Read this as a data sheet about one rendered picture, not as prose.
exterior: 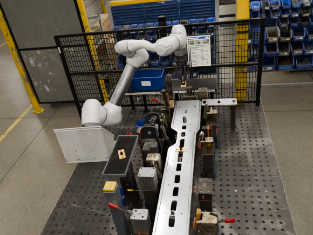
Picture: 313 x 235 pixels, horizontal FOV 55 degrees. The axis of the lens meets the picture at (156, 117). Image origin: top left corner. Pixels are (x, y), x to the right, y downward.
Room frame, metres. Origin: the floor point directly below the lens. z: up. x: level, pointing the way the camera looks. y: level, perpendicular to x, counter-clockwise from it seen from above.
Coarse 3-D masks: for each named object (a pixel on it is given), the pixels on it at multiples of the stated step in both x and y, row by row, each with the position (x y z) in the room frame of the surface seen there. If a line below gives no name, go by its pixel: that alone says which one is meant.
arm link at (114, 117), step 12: (144, 48) 2.49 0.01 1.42; (132, 60) 2.39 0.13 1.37; (144, 60) 2.44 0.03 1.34; (132, 72) 2.38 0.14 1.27; (120, 84) 2.34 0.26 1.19; (120, 96) 2.31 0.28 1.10; (108, 108) 2.25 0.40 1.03; (120, 108) 2.28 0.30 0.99; (108, 120) 2.19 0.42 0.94; (120, 120) 2.27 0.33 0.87
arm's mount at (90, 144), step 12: (60, 132) 1.99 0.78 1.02; (72, 132) 1.98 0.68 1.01; (84, 132) 1.96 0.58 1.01; (96, 132) 1.95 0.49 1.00; (108, 132) 2.07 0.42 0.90; (60, 144) 2.00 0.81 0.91; (72, 144) 1.98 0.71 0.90; (84, 144) 1.97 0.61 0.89; (96, 144) 1.95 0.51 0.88; (108, 144) 2.01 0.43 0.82; (72, 156) 1.99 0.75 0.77; (84, 156) 1.97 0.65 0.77; (96, 156) 1.96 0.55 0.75; (108, 156) 1.94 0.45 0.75
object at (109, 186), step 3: (105, 183) 1.20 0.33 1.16; (108, 183) 1.20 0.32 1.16; (111, 183) 1.20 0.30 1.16; (114, 183) 1.19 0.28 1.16; (105, 186) 1.18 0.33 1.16; (108, 186) 1.18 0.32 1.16; (111, 186) 1.18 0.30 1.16; (114, 186) 1.17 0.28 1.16; (105, 189) 1.16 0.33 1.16; (108, 189) 1.16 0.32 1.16; (111, 189) 1.15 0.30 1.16; (114, 189) 1.16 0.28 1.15
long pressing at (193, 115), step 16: (176, 112) 2.06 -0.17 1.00; (192, 112) 2.02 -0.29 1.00; (176, 128) 1.84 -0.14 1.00; (192, 128) 1.80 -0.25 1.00; (176, 144) 1.64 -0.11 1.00; (192, 144) 1.62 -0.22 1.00; (176, 160) 1.48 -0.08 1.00; (192, 160) 1.46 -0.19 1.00; (192, 176) 1.32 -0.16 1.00; (160, 192) 1.22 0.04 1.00; (160, 208) 1.11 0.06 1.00; (176, 208) 1.09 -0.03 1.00; (160, 224) 1.01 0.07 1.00; (176, 224) 0.99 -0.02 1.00
